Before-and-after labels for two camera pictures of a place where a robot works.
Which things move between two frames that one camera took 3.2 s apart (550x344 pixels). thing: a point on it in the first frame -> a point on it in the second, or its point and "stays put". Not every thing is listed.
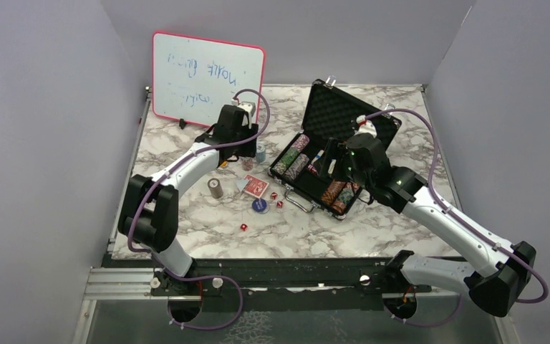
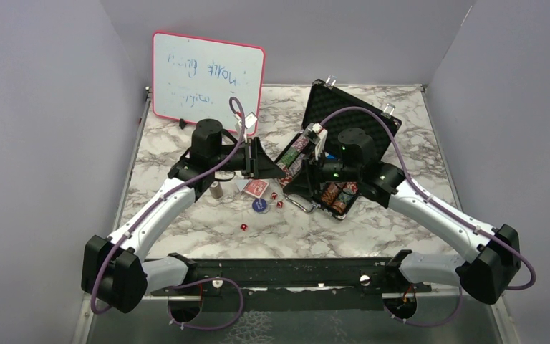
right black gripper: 334,150 -> 308,175
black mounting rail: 362,284 stays put
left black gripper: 248,150 -> 258,164
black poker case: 331,113 stays put
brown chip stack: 216,190 stays put
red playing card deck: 256,187 stays put
